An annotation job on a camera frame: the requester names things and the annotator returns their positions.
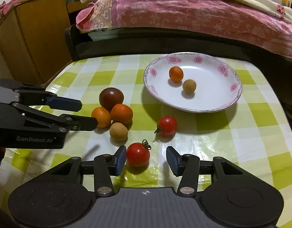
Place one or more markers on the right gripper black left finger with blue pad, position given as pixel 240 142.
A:
pixel 103 167

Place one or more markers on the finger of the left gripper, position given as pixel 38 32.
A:
pixel 63 103
pixel 72 122

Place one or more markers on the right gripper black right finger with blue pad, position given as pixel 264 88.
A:
pixel 188 167

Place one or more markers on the tan longan fruit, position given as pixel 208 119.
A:
pixel 118 132

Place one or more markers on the yellow-orange cherry tomato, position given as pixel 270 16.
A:
pixel 102 116

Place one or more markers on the red cherry tomato with stem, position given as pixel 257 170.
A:
pixel 166 126

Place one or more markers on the tan longan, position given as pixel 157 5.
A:
pixel 189 86

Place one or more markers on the small orange tangerine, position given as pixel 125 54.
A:
pixel 176 74

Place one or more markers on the dark purple tomato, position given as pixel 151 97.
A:
pixel 109 97

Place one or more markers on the orange cherry tomato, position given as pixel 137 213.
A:
pixel 122 113

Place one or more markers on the wooden cabinet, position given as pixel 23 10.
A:
pixel 32 38

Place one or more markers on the green white checkered tablecloth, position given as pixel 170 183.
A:
pixel 254 133

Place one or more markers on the white plate, pink flowers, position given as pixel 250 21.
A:
pixel 218 85

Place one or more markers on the pink floral quilt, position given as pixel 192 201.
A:
pixel 263 23

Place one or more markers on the black sofa bed frame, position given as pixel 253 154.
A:
pixel 131 41

